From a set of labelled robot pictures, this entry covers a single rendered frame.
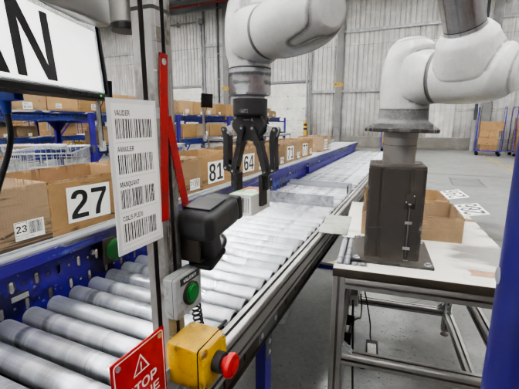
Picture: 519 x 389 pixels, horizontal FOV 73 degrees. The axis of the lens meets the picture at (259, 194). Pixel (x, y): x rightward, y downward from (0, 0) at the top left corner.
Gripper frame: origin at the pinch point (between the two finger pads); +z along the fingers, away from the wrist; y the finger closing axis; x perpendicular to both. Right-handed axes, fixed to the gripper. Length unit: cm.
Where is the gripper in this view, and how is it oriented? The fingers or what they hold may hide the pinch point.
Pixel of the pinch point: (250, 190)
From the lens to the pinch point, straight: 79.3
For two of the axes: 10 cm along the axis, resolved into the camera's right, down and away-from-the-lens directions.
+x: 4.0, -1.9, 9.0
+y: 9.1, 0.8, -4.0
